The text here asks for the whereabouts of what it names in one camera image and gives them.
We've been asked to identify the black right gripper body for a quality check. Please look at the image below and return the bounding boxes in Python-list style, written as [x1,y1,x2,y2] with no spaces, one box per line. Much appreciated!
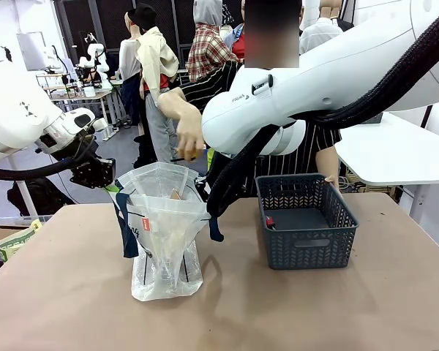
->
[193,152,228,203]

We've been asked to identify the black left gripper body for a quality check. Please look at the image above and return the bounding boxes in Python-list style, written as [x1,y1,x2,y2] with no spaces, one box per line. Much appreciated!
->
[70,156,116,189]

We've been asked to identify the small yellow black item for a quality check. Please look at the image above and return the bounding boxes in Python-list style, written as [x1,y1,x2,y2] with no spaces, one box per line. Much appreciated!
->
[170,144,208,163]

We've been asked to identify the white plastic bag navy handles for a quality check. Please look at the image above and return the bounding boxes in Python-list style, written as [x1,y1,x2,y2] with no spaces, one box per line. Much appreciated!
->
[111,162,225,302]

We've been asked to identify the gray basket with brown contents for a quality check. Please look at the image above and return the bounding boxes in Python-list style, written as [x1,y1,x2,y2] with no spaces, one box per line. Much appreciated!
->
[255,173,360,271]

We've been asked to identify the person's right forearm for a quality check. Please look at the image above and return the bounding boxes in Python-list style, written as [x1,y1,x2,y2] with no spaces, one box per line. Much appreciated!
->
[157,91,202,127]

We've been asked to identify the person's left forearm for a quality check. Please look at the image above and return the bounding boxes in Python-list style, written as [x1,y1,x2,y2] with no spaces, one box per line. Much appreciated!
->
[315,145,340,179]

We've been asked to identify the green printed paper bag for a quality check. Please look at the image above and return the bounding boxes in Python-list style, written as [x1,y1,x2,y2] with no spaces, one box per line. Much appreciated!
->
[0,218,44,263]

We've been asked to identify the person's right hand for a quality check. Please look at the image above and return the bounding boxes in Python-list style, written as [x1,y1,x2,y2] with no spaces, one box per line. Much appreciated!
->
[175,110,206,162]

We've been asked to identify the clear plastic storage bin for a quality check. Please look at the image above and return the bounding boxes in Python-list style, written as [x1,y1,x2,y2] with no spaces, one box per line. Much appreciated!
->
[93,126,113,143]

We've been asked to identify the black boots on mannequin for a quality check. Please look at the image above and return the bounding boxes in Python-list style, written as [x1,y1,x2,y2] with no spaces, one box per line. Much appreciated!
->
[132,135,159,170]

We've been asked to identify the black backpack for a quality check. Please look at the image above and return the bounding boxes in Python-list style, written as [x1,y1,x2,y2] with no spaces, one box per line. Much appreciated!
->
[7,177,76,217]

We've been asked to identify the gray trousers on mannequin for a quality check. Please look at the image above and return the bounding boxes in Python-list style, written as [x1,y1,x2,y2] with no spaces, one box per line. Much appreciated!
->
[145,89,179,165]

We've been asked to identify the person in striped shirt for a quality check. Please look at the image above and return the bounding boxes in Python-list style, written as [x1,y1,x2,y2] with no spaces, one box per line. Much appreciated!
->
[179,60,343,197]

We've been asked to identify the mannequin in white top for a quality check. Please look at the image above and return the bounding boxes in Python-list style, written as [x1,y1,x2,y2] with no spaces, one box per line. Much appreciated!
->
[118,38,144,127]

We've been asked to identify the cream jacket on mannequin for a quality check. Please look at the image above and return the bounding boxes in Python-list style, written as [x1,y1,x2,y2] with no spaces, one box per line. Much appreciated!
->
[135,26,180,107]

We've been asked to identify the mannequin in plaid hooded shirt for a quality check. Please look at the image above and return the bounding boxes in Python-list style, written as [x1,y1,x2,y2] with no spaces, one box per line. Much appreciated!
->
[185,0,240,83]

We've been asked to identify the white board panel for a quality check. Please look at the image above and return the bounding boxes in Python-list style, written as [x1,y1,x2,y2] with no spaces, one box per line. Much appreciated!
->
[16,31,47,72]

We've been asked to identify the black bucket hat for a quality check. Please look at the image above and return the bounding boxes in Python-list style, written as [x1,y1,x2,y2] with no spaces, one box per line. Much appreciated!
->
[127,2,158,29]

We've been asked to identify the wooden pallet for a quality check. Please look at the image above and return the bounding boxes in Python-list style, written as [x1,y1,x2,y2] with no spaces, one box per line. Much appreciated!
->
[345,167,404,195]

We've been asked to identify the white table with rounded corners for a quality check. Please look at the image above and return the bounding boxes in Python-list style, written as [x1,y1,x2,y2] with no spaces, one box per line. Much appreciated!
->
[334,111,439,217]

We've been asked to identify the mannequin in white shirt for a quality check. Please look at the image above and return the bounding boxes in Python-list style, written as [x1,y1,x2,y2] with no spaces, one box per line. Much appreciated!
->
[299,0,344,56]

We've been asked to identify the black slanted stand pole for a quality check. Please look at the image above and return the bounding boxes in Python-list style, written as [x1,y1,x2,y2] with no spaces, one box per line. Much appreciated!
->
[420,104,435,129]

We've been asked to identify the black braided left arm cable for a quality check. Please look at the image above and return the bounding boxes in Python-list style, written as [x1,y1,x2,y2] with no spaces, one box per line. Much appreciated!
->
[0,137,100,182]

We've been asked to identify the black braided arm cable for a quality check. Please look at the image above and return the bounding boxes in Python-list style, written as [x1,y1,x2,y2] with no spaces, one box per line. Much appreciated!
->
[206,2,439,217]
[0,137,100,182]

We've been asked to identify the wooden workbench with white frame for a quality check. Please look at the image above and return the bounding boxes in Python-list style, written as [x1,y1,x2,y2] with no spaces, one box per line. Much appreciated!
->
[36,88,124,140]

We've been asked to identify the white floor cables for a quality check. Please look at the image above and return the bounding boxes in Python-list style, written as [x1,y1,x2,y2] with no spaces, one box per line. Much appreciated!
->
[338,171,354,191]

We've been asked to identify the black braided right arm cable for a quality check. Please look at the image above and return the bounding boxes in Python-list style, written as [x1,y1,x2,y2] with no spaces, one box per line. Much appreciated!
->
[206,2,439,217]

